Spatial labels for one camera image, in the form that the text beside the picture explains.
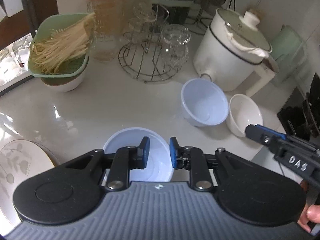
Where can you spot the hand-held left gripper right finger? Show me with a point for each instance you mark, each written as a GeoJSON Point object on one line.
{"type": "Point", "coordinates": [173, 155]}

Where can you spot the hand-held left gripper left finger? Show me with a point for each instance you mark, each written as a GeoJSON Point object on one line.
{"type": "Point", "coordinates": [144, 155]}

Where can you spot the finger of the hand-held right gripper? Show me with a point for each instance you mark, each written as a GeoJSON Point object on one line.
{"type": "Point", "coordinates": [253, 132]}

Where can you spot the light blue plastic bowl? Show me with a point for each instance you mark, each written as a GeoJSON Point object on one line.
{"type": "Point", "coordinates": [202, 102]}
{"type": "Point", "coordinates": [160, 170]}

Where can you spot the white ceramic bowl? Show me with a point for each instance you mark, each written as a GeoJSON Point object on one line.
{"type": "Point", "coordinates": [242, 112]}

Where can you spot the red flower plate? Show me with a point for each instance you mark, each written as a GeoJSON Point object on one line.
{"type": "Point", "coordinates": [51, 158]}

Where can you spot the grey leaf plate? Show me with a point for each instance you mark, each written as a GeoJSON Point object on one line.
{"type": "Point", "coordinates": [17, 167]}

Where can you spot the person's right hand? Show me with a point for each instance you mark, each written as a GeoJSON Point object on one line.
{"type": "Point", "coordinates": [313, 213]}

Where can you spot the white electric cooking pot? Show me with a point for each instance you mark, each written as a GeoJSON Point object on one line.
{"type": "Point", "coordinates": [220, 55]}

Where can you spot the clear glass cup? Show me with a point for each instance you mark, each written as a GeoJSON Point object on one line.
{"type": "Point", "coordinates": [143, 12]}
{"type": "Point", "coordinates": [172, 57]}
{"type": "Point", "coordinates": [175, 36]}

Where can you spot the white bowl under colander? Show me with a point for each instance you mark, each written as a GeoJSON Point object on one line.
{"type": "Point", "coordinates": [67, 83]}

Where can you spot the clear jar with red lid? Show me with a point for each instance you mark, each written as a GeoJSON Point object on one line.
{"type": "Point", "coordinates": [105, 30]}

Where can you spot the dry noodles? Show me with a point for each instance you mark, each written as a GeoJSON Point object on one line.
{"type": "Point", "coordinates": [62, 47]}

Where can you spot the green chopstick holder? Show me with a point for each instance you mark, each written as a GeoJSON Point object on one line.
{"type": "Point", "coordinates": [175, 2]}

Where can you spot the drinking glass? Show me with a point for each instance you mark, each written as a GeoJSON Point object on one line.
{"type": "Point", "coordinates": [8, 65]}
{"type": "Point", "coordinates": [21, 52]}

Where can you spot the green plastic colander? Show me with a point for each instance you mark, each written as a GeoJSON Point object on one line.
{"type": "Point", "coordinates": [50, 25]}

